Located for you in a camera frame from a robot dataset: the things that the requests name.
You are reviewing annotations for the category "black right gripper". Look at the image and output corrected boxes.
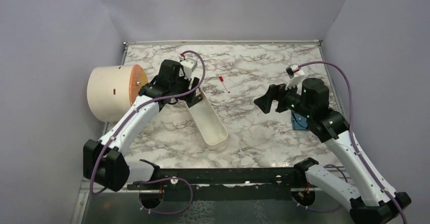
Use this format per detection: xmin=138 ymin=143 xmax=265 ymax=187
xmin=255 ymin=79 xmax=314 ymax=119

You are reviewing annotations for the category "blue leather card holder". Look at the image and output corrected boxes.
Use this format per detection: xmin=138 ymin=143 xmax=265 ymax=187
xmin=291 ymin=112 xmax=309 ymax=131

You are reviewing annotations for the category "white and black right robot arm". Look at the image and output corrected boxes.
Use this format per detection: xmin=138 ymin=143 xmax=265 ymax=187
xmin=254 ymin=78 xmax=411 ymax=223

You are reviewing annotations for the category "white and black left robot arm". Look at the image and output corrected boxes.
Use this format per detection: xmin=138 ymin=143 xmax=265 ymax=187
xmin=83 ymin=59 xmax=201 ymax=192

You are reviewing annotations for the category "small red white pen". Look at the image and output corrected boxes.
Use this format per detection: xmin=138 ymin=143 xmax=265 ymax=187
xmin=219 ymin=76 xmax=230 ymax=93

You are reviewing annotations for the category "white oblong plastic tray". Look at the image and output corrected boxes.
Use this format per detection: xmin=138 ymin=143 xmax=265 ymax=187
xmin=185 ymin=87 xmax=228 ymax=150

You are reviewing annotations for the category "cream cylinder with orange disc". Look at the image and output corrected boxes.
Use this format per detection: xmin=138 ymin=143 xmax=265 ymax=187
xmin=87 ymin=64 xmax=148 ymax=123

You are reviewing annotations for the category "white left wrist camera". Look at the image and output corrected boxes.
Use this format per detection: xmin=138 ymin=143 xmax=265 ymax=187
xmin=179 ymin=55 xmax=197 ymax=81

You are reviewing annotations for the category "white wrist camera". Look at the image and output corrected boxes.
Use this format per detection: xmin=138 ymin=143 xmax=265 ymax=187
xmin=286 ymin=64 xmax=305 ymax=89
xmin=179 ymin=55 xmax=197 ymax=81

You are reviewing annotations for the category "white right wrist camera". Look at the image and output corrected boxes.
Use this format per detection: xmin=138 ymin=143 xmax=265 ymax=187
xmin=286 ymin=64 xmax=305 ymax=89

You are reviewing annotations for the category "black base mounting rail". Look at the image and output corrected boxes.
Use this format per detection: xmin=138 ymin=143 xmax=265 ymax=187
xmin=127 ymin=167 xmax=308 ymax=202

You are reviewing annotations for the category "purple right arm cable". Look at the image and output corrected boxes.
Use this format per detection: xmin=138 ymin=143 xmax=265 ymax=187
xmin=291 ymin=61 xmax=409 ymax=224

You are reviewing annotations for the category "aluminium frame rail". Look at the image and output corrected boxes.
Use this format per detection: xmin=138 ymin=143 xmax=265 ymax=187
xmin=70 ymin=178 xmax=90 ymax=224

